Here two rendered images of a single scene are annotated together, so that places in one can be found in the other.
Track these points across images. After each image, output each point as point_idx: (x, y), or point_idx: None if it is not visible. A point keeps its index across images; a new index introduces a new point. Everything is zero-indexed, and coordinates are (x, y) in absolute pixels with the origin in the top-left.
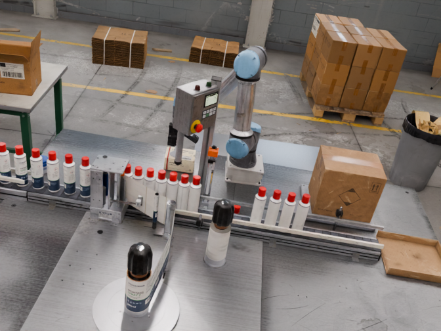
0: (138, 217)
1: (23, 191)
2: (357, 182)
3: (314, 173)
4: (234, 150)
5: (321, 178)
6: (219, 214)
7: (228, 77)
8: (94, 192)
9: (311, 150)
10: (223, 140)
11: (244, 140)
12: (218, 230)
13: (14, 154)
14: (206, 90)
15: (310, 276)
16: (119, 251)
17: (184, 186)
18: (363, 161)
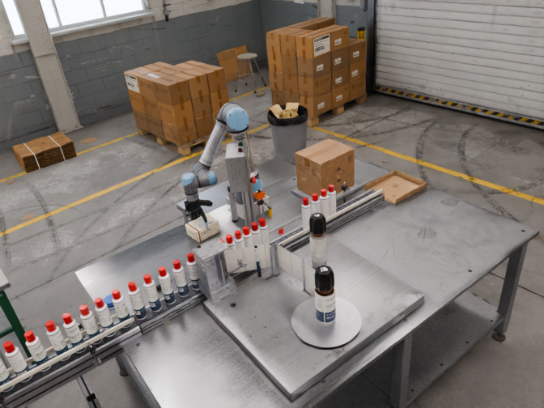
0: (235, 280)
1: (136, 328)
2: (339, 161)
3: (300, 176)
4: (253, 189)
5: (317, 172)
6: (320, 224)
7: (213, 138)
8: (211, 278)
9: (263, 167)
10: (204, 198)
11: (257, 178)
12: (321, 237)
13: (114, 300)
14: (244, 149)
15: (368, 234)
16: (264, 304)
17: (257, 231)
18: (329, 146)
